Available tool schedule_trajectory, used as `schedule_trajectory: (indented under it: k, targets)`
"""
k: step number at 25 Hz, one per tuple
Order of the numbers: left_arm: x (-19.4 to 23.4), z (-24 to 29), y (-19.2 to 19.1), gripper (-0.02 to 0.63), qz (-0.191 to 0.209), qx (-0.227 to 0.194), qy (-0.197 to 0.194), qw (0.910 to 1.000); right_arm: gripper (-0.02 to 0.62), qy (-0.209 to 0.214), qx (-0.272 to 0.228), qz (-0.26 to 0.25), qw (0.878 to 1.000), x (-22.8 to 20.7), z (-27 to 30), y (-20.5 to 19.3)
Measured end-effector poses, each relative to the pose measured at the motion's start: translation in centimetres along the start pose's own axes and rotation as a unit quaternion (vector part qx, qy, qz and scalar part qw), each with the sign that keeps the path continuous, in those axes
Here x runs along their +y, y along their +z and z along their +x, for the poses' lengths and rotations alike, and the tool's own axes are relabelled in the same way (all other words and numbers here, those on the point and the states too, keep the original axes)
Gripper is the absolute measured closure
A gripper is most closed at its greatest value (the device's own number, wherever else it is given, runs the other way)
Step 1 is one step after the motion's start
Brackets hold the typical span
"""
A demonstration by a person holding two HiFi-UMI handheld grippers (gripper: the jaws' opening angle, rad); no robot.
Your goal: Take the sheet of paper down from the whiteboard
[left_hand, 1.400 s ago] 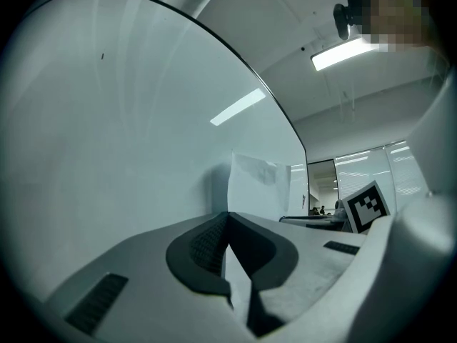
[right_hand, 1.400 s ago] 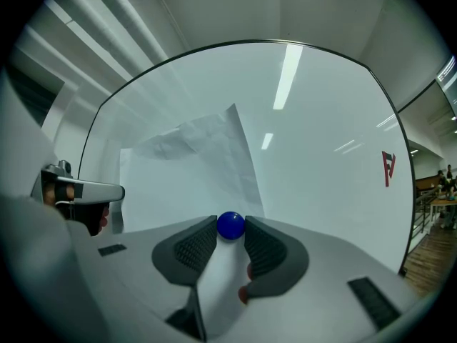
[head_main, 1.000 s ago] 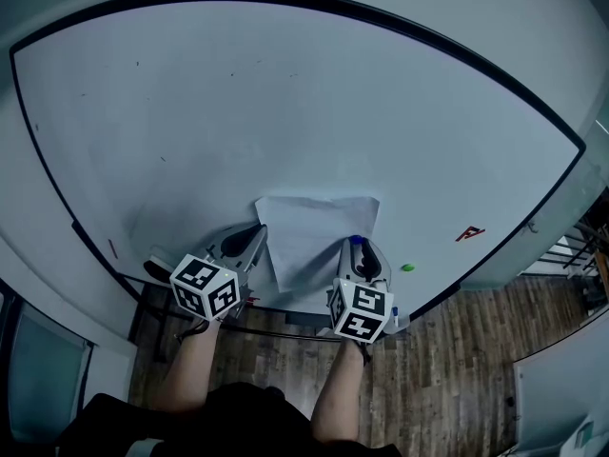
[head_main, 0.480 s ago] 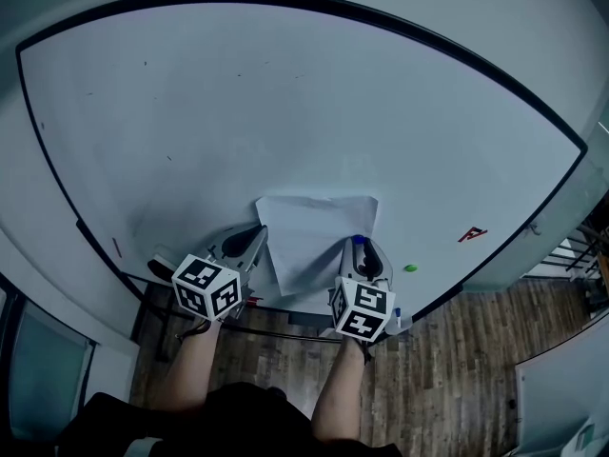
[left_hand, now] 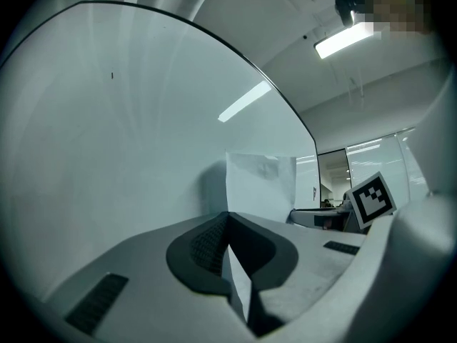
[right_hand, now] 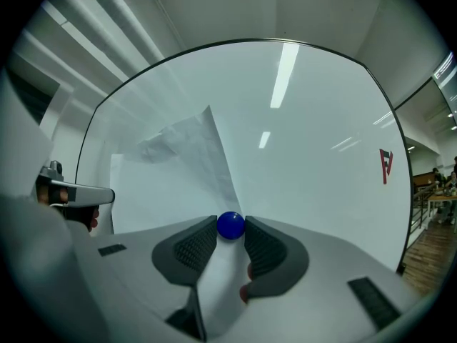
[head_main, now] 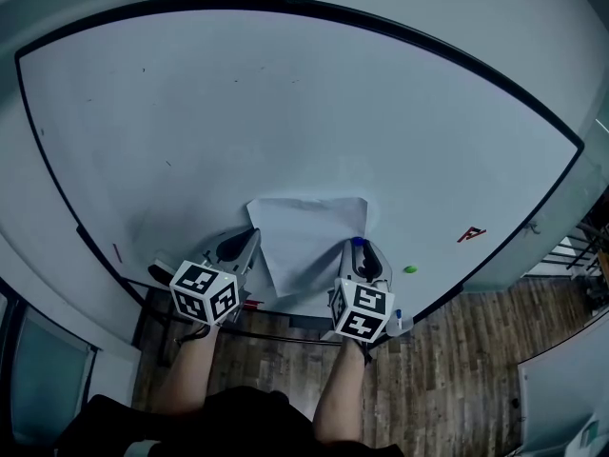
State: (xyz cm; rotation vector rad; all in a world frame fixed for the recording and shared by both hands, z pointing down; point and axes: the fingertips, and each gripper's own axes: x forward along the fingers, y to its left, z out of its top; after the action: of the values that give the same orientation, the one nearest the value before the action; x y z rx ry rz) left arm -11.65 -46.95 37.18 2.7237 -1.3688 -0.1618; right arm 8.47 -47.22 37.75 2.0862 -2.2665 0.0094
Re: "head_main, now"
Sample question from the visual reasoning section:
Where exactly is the frosted glass partition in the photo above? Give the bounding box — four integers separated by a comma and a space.
517, 324, 609, 457

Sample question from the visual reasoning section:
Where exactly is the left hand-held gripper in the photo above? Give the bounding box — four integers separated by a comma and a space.
169, 228, 263, 327

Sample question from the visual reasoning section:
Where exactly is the person's black clothing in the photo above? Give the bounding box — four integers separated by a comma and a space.
55, 386, 405, 457

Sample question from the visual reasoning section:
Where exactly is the white paper sheet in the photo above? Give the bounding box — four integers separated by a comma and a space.
246, 196, 370, 299

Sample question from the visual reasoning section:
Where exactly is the black-framed whiteboard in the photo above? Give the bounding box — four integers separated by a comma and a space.
13, 0, 585, 347

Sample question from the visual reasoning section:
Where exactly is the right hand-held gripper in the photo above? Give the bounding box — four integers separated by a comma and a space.
322, 238, 398, 346

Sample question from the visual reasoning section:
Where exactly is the person's left forearm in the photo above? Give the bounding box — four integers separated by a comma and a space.
156, 324, 223, 402

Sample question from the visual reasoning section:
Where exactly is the black wrist strap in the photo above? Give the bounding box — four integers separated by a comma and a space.
178, 324, 213, 348

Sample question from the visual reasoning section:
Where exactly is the white marker with blue cap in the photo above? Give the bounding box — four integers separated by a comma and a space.
387, 308, 414, 338

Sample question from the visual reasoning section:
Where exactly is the black metal railing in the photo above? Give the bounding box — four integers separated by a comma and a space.
541, 216, 609, 280

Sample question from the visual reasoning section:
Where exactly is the person's right forearm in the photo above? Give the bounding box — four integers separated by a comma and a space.
311, 338, 370, 446

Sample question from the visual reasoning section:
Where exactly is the frosted glass door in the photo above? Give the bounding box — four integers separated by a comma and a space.
463, 126, 609, 295

